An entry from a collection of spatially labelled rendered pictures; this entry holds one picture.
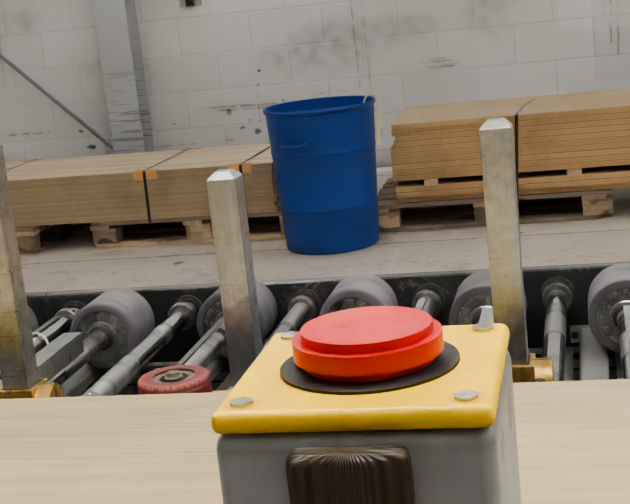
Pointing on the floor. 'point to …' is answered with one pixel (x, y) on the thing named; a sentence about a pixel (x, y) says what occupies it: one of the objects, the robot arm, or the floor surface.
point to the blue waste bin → (326, 172)
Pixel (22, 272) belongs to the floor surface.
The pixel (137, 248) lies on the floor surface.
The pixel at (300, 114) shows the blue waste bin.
